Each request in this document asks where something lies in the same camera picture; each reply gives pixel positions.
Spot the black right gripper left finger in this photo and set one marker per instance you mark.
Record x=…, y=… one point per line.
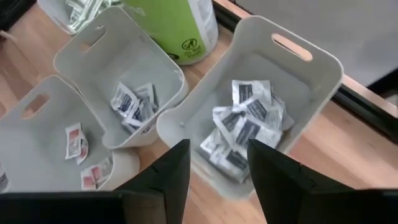
x=140, y=208

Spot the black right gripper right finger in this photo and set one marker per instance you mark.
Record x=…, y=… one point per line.
x=295, y=208

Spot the large dark print packet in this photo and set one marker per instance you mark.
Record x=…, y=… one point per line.
x=261, y=112

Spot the blue print white packet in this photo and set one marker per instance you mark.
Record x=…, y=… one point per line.
x=146, y=91
x=141, y=113
x=124, y=101

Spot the green striped white packet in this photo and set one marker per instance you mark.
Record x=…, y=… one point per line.
x=82, y=14

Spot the red print white packet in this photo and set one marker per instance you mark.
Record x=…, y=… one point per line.
x=84, y=151
x=88, y=181
x=73, y=141
x=104, y=170

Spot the dark print white packet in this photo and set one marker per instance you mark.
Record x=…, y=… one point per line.
x=233, y=163
x=228, y=123
x=255, y=133
x=250, y=91
x=213, y=143

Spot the crumpled blue print packet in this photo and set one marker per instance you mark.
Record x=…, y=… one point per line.
x=284, y=115

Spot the white plastic storage bin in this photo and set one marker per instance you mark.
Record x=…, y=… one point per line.
x=130, y=56
x=264, y=56
x=53, y=12
x=37, y=161

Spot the black print white packet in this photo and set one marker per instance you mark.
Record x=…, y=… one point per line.
x=3, y=182

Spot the green wipes canister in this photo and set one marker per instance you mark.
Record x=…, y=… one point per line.
x=168, y=25

